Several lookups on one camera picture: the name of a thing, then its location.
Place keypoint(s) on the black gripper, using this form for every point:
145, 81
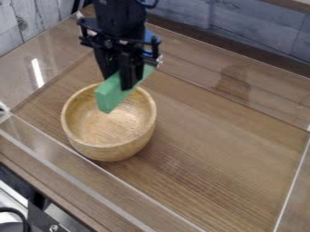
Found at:
125, 46

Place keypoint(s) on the green rectangular block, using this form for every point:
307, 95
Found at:
110, 93

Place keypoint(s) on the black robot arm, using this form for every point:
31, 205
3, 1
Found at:
121, 10

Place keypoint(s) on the round wooden bowl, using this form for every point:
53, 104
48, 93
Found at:
109, 136

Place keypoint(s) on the clear acrylic tray wall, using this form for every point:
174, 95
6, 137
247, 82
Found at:
227, 166

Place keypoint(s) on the black metal table bracket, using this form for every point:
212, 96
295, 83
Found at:
41, 221

